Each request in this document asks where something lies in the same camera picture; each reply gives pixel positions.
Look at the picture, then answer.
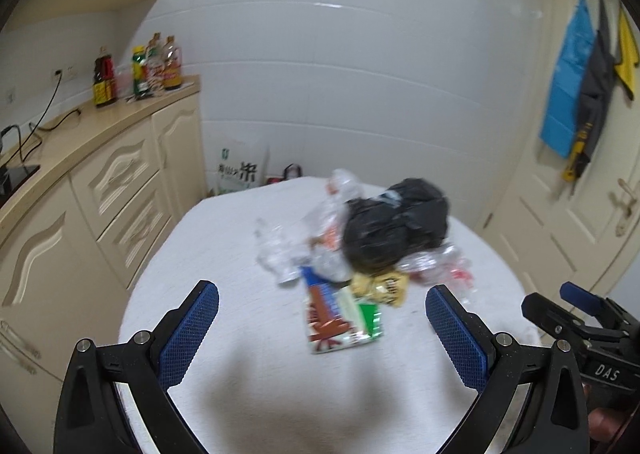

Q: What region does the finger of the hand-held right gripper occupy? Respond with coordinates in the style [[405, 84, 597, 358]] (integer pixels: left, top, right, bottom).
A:
[[559, 281, 640, 336], [520, 291, 597, 351]]

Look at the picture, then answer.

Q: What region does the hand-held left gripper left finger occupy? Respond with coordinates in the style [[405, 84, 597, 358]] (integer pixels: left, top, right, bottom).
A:
[[54, 279, 221, 454]]

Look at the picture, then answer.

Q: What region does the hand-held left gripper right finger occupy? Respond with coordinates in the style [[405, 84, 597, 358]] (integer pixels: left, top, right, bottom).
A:
[[425, 284, 591, 454]]

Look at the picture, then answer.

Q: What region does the pale yellow snack packet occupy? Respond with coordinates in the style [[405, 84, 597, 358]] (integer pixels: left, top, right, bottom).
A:
[[349, 270, 412, 308]]

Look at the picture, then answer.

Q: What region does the black plastic bag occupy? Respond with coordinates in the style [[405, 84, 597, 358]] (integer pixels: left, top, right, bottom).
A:
[[342, 178, 451, 271]]

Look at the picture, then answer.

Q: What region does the blue brown snack packet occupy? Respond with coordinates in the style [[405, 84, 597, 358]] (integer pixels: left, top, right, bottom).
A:
[[299, 266, 366, 356]]

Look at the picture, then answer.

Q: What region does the clear plastic wrap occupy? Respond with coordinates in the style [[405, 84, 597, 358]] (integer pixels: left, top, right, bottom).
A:
[[304, 168, 367, 282]]

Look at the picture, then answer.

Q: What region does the person's right hand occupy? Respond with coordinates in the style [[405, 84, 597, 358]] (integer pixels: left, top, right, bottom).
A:
[[582, 383, 640, 454]]

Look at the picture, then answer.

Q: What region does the clear plastic red print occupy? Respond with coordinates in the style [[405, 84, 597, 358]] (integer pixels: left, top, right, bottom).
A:
[[399, 243, 477, 292]]

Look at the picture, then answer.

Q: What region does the cream door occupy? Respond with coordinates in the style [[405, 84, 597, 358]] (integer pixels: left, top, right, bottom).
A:
[[474, 0, 640, 296]]

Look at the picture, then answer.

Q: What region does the small crumpled clear plastic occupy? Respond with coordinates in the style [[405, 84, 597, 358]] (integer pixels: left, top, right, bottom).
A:
[[254, 218, 312, 286]]

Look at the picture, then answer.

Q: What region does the white rice bag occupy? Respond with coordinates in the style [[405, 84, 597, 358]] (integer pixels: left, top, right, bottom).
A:
[[217, 141, 269, 195]]

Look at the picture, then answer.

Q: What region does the cream counter cabinet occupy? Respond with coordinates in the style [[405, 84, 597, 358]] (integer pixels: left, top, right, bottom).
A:
[[0, 75, 209, 435]]

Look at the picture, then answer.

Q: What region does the red bag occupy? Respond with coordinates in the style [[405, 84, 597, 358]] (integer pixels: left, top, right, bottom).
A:
[[267, 163, 304, 185]]

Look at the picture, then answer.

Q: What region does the grey apron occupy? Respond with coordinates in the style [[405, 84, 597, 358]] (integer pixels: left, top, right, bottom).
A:
[[562, 0, 619, 183]]

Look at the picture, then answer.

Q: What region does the blue apron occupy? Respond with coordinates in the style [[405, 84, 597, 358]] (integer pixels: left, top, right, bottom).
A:
[[539, 0, 597, 159]]

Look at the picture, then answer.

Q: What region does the black countertop appliance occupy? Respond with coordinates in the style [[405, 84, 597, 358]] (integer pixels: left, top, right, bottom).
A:
[[0, 164, 41, 208]]

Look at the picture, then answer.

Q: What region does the yellow cloth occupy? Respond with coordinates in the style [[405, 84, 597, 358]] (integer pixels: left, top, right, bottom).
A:
[[614, 9, 640, 101]]

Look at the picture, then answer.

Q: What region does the yellow green bottle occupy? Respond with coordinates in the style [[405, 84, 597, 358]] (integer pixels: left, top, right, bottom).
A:
[[131, 45, 152, 98]]

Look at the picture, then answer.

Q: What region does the dark sauce bottle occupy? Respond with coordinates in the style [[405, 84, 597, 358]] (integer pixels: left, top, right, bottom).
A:
[[93, 46, 119, 109]]

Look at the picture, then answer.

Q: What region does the amber oil bottle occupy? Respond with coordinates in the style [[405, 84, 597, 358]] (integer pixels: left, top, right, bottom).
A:
[[162, 36, 185, 92]]

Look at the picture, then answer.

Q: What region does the brass door handle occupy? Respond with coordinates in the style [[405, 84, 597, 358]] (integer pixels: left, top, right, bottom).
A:
[[609, 178, 639, 238]]

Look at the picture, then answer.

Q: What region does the black power cable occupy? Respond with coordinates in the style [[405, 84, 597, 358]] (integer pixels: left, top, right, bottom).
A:
[[16, 69, 84, 164]]

